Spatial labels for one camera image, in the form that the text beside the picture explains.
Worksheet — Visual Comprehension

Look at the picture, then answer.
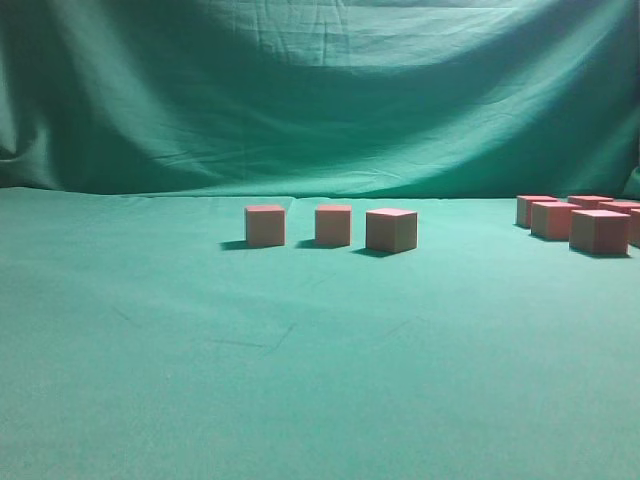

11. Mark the pink cube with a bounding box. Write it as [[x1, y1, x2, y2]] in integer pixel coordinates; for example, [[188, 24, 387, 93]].
[[315, 205, 352, 246], [365, 208, 418, 253]]

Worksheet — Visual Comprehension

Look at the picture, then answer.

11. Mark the pink cube column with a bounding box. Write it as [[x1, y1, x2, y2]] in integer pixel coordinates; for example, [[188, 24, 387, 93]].
[[515, 195, 558, 229], [569, 210, 631, 256], [245, 205, 286, 247], [629, 209, 640, 248], [598, 201, 640, 214], [530, 201, 583, 241], [567, 195, 613, 210]]

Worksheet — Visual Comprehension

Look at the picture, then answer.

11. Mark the green cloth backdrop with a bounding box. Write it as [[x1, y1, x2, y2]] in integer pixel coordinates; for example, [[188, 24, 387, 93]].
[[1, 1, 639, 198]]

